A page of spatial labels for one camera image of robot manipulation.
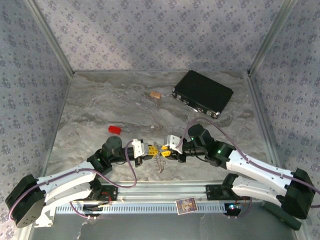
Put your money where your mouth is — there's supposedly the printed marker card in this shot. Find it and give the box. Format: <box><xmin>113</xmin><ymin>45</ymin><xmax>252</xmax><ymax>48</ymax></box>
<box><xmin>175</xmin><ymin>196</ymin><xmax>199</xmax><ymax>215</ymax></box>

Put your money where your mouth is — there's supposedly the black case with metal latches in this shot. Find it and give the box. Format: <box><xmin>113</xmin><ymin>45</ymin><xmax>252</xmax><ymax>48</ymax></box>
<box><xmin>171</xmin><ymin>69</ymin><xmax>235</xmax><ymax>120</ymax></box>

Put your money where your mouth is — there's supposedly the dark green bar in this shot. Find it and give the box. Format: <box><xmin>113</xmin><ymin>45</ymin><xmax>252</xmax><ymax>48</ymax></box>
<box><xmin>259</xmin><ymin>199</ymin><xmax>303</xmax><ymax>230</ymax></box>

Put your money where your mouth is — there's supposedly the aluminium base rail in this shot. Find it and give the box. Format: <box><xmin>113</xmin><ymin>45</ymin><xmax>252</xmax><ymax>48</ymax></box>
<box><xmin>99</xmin><ymin>181</ymin><xmax>226</xmax><ymax>201</ymax></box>

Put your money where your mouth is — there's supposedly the slotted white cable duct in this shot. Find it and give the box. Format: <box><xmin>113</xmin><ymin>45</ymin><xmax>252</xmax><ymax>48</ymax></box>
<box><xmin>55</xmin><ymin>201</ymin><xmax>242</xmax><ymax>215</ymax></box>

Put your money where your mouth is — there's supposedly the aluminium table side rail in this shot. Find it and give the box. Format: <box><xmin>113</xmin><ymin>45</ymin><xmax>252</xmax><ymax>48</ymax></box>
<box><xmin>18</xmin><ymin>72</ymin><xmax>74</xmax><ymax>240</ymax></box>
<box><xmin>246</xmin><ymin>71</ymin><xmax>311</xmax><ymax>240</ymax></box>

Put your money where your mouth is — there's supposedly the short purple base cable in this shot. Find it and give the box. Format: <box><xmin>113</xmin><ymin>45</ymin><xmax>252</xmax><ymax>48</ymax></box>
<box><xmin>226</xmin><ymin>193</ymin><xmax>254</xmax><ymax>221</ymax></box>
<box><xmin>67</xmin><ymin>198</ymin><xmax>100</xmax><ymax>221</ymax></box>

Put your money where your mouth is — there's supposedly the aluminium table back rail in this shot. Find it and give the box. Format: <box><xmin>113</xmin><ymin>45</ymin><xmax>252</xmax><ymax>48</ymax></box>
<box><xmin>72</xmin><ymin>69</ymin><xmax>251</xmax><ymax>75</ymax></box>

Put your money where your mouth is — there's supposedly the aluminium upright frame post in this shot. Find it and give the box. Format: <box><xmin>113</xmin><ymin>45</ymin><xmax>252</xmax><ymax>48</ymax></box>
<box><xmin>24</xmin><ymin>0</ymin><xmax>75</xmax><ymax>75</ymax></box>
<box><xmin>247</xmin><ymin>0</ymin><xmax>300</xmax><ymax>76</ymax></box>

